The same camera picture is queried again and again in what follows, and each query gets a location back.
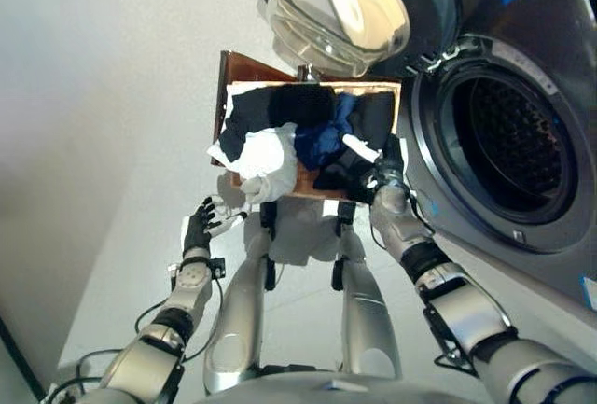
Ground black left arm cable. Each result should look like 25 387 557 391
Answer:
133 276 226 364

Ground black trousers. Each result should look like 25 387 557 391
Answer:
312 91 398 191

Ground rectangular wicker laundry tray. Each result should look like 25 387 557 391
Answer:
229 78 403 202

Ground long black garment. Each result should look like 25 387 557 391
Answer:
218 85 338 163

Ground dark brown wooden stand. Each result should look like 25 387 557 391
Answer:
209 49 300 168

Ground grey robot torso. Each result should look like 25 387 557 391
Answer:
190 366 491 404

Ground silver robot right leg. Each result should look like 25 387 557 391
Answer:
330 200 403 381

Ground grey front-load washing machine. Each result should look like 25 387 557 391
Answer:
396 0 597 317

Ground silver robot leg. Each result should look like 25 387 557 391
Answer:
330 200 403 381
201 198 282 395

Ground silver robot left leg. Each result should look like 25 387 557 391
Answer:
201 198 282 395

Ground light grey white hoodie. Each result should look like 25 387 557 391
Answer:
205 121 300 205

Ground robot right hand black glove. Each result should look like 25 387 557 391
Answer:
342 132 407 205

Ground navy blue garment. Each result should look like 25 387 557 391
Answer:
293 91 361 173

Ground round glass washing machine door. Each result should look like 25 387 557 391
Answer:
242 0 464 77

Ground robot left hand black glove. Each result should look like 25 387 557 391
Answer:
181 195 249 259

